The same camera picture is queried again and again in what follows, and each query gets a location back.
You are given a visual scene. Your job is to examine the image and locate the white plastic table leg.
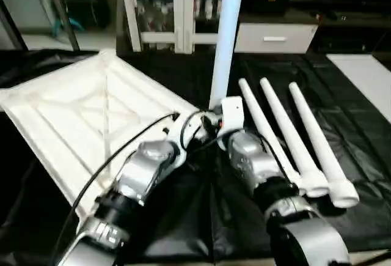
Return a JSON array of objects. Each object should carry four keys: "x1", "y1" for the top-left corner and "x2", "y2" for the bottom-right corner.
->
[
  {"x1": 209, "y1": 0, "x2": 247, "y2": 110},
  {"x1": 288, "y1": 82, "x2": 360, "y2": 209},
  {"x1": 238, "y1": 78, "x2": 306, "y2": 196},
  {"x1": 259, "y1": 78, "x2": 331, "y2": 198}
]

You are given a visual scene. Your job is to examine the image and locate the white plastic table top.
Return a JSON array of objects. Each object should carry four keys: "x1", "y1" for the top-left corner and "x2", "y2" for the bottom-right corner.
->
[{"x1": 0, "y1": 48, "x2": 202, "y2": 223}]

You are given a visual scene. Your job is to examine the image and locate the white drawer cabinet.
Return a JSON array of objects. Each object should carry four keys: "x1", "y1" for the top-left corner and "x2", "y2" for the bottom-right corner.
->
[{"x1": 235, "y1": 23, "x2": 318, "y2": 54}]

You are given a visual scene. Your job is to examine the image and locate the white glass door cabinet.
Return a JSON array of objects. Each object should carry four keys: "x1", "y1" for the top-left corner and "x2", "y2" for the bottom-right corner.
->
[{"x1": 119, "y1": 0, "x2": 242, "y2": 53}]

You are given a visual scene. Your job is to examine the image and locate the black work mat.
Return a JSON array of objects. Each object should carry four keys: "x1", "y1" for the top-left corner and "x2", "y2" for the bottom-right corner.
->
[{"x1": 0, "y1": 48, "x2": 391, "y2": 266}]

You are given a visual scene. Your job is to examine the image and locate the white flat board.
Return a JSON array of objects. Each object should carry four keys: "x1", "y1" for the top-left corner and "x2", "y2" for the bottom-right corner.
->
[{"x1": 326, "y1": 53, "x2": 391, "y2": 117}]

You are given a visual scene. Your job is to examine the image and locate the black storage unit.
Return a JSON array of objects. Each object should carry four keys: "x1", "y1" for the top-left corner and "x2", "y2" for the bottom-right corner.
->
[{"x1": 62, "y1": 0, "x2": 111, "y2": 31}]

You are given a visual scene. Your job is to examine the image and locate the black low desk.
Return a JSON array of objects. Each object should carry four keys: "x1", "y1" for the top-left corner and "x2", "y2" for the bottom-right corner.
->
[{"x1": 287, "y1": 0, "x2": 391, "y2": 54}]

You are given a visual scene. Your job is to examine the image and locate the grey pole stand blue brackets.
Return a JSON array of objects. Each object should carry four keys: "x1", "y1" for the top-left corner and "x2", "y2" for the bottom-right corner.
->
[{"x1": 50, "y1": 0, "x2": 85, "y2": 50}]

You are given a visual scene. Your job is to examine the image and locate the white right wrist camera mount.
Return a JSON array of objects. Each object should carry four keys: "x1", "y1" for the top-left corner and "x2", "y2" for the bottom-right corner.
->
[{"x1": 218, "y1": 96, "x2": 245, "y2": 134}]

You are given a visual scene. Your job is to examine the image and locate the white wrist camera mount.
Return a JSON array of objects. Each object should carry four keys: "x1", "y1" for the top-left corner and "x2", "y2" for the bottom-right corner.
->
[
  {"x1": 218, "y1": 96, "x2": 245, "y2": 134},
  {"x1": 164, "y1": 114, "x2": 189, "y2": 168}
]

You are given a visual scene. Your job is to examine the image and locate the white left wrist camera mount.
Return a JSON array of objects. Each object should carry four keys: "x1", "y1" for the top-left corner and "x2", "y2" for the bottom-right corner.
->
[{"x1": 164, "y1": 114, "x2": 189, "y2": 168}]

